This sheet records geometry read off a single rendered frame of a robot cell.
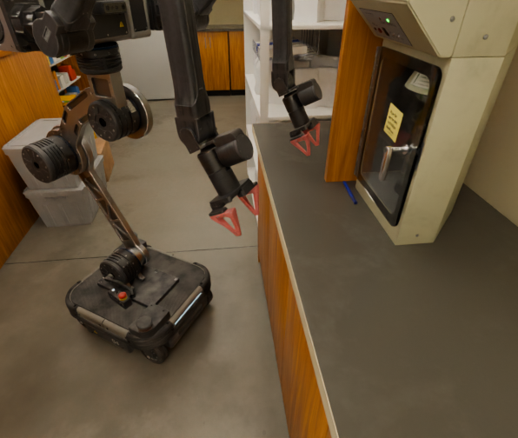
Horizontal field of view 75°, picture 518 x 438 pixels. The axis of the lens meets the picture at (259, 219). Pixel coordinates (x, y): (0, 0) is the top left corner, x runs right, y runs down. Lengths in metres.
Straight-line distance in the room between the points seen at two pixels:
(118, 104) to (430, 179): 0.99
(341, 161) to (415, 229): 0.38
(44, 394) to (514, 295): 1.84
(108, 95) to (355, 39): 0.81
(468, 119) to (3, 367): 2.14
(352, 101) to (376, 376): 0.79
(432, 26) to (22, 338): 2.17
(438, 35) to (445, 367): 0.62
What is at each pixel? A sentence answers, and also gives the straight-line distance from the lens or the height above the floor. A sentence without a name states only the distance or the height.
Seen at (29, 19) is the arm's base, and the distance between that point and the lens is 1.02.
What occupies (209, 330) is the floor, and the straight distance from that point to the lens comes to 1.92.
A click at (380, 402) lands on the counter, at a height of 0.94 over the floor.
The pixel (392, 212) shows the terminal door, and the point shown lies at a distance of 0.96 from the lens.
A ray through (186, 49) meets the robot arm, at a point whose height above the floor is 1.43.
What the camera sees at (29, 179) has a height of 0.42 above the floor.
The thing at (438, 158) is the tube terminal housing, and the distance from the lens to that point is 0.89.
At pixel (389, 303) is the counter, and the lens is 0.83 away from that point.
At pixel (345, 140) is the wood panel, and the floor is 1.10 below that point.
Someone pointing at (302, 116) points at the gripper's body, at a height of 1.16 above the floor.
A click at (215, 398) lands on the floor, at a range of 1.72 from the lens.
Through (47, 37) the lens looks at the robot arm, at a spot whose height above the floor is 1.43.
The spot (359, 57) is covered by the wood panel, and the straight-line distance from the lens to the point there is 1.13.
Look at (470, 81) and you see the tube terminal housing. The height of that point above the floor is 1.37.
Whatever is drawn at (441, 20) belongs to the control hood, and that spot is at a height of 1.47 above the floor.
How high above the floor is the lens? 1.53
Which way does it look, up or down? 35 degrees down
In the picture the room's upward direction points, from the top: straight up
